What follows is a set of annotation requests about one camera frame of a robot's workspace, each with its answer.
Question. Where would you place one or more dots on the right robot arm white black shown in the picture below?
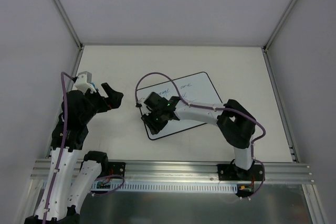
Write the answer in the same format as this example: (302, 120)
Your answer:
(234, 122)

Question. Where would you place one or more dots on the aluminium frame post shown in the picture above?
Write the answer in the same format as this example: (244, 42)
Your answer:
(280, 23)
(65, 18)

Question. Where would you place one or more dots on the left aluminium frame post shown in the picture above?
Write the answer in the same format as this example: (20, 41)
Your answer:
(65, 18)

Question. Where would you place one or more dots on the right aluminium frame post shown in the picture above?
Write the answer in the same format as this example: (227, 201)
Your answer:
(280, 23)

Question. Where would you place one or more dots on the white whiteboard black frame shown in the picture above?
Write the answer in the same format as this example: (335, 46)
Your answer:
(196, 88)

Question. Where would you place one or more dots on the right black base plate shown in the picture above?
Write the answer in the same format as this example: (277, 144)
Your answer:
(225, 173)

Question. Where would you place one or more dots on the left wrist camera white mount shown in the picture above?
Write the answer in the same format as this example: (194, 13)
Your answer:
(82, 82)

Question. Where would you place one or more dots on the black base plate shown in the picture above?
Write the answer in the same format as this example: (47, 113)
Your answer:
(225, 173)
(116, 168)

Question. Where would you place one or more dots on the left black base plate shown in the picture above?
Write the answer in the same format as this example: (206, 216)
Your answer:
(116, 168)

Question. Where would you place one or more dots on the aluminium mounting rail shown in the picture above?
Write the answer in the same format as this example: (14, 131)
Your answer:
(189, 172)

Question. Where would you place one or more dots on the white slotted cable duct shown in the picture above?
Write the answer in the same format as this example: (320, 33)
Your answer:
(167, 187)

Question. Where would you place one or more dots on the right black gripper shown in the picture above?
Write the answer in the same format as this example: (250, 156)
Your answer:
(151, 114)

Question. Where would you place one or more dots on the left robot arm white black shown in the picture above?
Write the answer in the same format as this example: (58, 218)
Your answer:
(64, 195)

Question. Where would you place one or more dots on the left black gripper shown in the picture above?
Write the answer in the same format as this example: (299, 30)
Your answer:
(102, 100)

